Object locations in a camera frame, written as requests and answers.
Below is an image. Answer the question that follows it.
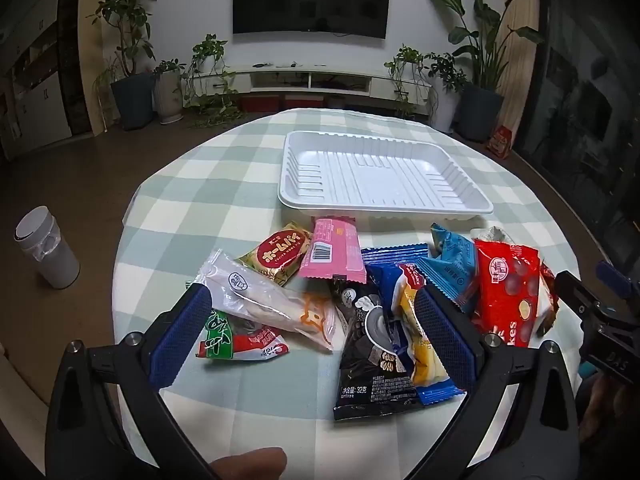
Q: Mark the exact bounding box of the white television cabinet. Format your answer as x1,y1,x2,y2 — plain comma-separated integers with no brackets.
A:
227,62,433,107

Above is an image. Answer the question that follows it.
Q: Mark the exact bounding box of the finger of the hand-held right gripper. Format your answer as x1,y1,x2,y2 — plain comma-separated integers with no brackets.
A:
554,270,609,320
595,259,640,297

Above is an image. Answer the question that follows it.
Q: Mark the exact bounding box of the bushy plant in white pot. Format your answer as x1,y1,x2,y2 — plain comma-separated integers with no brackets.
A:
425,52,469,134

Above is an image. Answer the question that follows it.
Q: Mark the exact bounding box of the white wall cabinet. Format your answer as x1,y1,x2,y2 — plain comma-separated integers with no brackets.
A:
0,0,97,162

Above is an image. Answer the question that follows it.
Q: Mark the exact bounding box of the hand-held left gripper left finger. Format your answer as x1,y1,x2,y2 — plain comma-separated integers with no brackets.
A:
44,282,221,480

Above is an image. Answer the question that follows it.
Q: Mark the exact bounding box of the white grey snack packet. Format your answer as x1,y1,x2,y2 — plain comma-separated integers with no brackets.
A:
470,226,517,247

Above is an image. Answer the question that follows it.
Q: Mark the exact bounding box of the gold packet with red label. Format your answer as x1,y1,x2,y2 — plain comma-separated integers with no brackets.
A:
235,222,315,287

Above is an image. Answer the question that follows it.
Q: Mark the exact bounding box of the blue packet with yellow cake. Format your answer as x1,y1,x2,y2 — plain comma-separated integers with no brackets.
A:
361,243,467,407

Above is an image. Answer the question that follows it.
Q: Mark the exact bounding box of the tall plant in dark pot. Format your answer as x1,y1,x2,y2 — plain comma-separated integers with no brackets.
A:
87,0,160,131

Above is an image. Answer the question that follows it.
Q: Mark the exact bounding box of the pink snack packet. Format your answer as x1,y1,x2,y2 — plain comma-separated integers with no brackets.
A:
298,216,369,282

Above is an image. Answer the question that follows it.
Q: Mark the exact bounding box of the red paper bag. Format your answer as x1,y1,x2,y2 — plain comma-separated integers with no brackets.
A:
487,125,516,157

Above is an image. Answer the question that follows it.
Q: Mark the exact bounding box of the white cylindrical trash can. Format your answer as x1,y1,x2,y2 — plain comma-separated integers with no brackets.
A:
14,205,81,289

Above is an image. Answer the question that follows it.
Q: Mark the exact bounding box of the light blue snack packet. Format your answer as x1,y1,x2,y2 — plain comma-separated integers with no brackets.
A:
417,223,482,315

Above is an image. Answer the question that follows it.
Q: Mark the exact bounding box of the green red white packet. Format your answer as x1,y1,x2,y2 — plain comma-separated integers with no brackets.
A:
195,309,292,362

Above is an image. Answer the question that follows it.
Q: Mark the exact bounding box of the red chocolate ball packet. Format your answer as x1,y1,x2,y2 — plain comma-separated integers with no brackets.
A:
470,239,545,349

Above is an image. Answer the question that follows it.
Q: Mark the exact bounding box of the large-leaf plant in dark pot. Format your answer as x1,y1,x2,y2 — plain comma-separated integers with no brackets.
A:
424,0,545,143

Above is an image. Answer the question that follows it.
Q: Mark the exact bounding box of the black snack packet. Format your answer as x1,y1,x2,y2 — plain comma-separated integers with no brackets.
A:
327,280,426,422

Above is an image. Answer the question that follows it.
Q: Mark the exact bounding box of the white plastic tray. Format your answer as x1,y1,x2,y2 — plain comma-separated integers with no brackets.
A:
277,130,495,221

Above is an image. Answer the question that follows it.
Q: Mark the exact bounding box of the clear white bread packet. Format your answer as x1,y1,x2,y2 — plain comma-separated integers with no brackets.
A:
199,249,337,352

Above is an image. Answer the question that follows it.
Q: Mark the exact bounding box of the dark glass sliding door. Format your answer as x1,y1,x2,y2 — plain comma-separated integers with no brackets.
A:
517,0,640,261

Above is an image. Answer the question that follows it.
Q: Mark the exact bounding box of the orange snack packet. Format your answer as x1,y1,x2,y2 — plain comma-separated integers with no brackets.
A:
536,260,560,337

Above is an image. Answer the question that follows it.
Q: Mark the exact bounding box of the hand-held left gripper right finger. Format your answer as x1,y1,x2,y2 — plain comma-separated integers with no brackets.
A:
405,285,583,480

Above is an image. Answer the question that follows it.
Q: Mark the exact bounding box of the person's left hand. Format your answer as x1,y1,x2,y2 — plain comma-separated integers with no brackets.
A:
210,447,289,480

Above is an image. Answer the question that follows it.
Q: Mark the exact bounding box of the red storage box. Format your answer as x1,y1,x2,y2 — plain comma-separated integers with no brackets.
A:
238,94,284,112
285,93,326,110

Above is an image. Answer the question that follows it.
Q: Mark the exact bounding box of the trailing green vine plant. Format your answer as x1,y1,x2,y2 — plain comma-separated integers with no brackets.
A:
383,45,432,121
181,34,247,129

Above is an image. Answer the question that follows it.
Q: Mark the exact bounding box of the small plant in white pot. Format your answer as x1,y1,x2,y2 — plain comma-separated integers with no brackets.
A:
151,57,187,124

